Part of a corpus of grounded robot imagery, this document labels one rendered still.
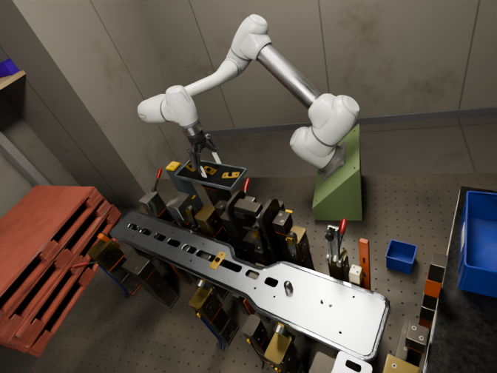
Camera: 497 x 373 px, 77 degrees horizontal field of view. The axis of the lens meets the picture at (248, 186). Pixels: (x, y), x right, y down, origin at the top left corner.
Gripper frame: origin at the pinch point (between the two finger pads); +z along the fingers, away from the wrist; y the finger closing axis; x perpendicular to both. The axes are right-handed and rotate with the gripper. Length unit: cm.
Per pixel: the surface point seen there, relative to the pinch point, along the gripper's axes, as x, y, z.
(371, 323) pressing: 89, 25, 21
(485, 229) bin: 108, -23, 18
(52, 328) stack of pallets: -106, 111, 88
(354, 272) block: 79, 14, 15
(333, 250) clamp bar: 71, 12, 10
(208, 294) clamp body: 37, 47, 16
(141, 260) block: -5, 51, 16
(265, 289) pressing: 52, 32, 20
